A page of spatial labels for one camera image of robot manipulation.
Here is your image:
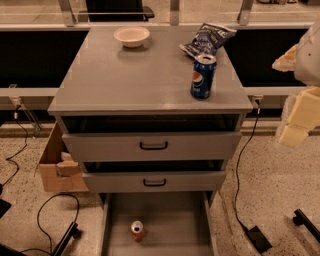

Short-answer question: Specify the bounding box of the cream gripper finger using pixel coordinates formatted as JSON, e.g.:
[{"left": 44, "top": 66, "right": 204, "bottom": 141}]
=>
[
  {"left": 278, "top": 87, "right": 320, "bottom": 148},
  {"left": 272, "top": 44, "right": 298, "bottom": 72}
]

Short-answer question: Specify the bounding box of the red coke can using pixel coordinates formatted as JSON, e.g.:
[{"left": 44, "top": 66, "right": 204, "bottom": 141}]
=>
[{"left": 130, "top": 220, "right": 145, "bottom": 242}]

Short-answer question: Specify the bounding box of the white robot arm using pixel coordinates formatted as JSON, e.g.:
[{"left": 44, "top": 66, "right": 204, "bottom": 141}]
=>
[{"left": 272, "top": 20, "right": 320, "bottom": 150}]

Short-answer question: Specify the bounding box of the blue pepsi can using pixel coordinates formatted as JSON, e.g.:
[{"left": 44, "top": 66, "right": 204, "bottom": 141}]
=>
[{"left": 190, "top": 54, "right": 217, "bottom": 99}]

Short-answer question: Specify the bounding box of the grey top drawer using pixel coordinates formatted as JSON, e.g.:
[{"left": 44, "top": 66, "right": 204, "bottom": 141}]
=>
[{"left": 62, "top": 132, "right": 241, "bottom": 162}]

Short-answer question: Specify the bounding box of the grey drawer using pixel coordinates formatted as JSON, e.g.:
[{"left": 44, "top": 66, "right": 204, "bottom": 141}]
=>
[
  {"left": 83, "top": 171, "right": 226, "bottom": 193},
  {"left": 99, "top": 192, "right": 219, "bottom": 256},
  {"left": 62, "top": 132, "right": 241, "bottom": 162}
]

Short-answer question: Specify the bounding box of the grey drawer cabinet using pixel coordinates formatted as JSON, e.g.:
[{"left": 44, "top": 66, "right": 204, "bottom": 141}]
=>
[{"left": 47, "top": 25, "right": 254, "bottom": 256}]

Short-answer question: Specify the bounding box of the grey middle drawer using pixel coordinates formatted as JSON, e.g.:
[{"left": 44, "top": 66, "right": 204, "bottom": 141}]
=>
[{"left": 83, "top": 171, "right": 226, "bottom": 193}]

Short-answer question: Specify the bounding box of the grey bottom drawer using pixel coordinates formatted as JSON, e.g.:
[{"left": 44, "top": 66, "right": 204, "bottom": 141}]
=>
[{"left": 99, "top": 192, "right": 219, "bottom": 256}]

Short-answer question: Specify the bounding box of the blue chip bag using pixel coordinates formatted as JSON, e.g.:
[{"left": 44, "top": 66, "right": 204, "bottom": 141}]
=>
[{"left": 179, "top": 23, "right": 236, "bottom": 58}]

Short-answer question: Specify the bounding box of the black stand leg right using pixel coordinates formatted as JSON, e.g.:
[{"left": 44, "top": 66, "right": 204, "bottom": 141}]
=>
[{"left": 293, "top": 209, "right": 320, "bottom": 243}]

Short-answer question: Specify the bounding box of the black power adapter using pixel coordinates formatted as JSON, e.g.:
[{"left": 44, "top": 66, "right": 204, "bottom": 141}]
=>
[{"left": 246, "top": 226, "right": 272, "bottom": 254}]

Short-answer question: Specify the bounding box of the white bowl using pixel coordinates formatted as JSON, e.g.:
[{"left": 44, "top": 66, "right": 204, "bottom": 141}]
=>
[{"left": 114, "top": 27, "right": 150, "bottom": 48}]

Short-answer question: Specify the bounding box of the black chair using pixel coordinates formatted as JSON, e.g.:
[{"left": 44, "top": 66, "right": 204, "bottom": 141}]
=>
[{"left": 78, "top": 0, "right": 155, "bottom": 22}]

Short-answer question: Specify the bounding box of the brown cardboard box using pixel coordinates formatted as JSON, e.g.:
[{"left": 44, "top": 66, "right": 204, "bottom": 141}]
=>
[{"left": 39, "top": 124, "right": 88, "bottom": 192}]

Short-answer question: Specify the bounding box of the black chair base leg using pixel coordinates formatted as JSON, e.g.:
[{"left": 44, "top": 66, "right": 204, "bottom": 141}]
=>
[{"left": 51, "top": 222, "right": 82, "bottom": 256}]

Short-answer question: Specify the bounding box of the black right cable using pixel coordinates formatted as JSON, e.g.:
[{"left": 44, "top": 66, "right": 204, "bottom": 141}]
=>
[{"left": 233, "top": 97, "right": 262, "bottom": 229}]

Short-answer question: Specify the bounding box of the black floor cable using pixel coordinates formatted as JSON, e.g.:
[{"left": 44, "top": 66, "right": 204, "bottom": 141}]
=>
[{"left": 20, "top": 192, "right": 81, "bottom": 255}]

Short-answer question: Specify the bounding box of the black left wall cable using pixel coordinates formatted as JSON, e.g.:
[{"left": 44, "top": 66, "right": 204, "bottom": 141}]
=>
[{"left": 1, "top": 105, "right": 30, "bottom": 188}]

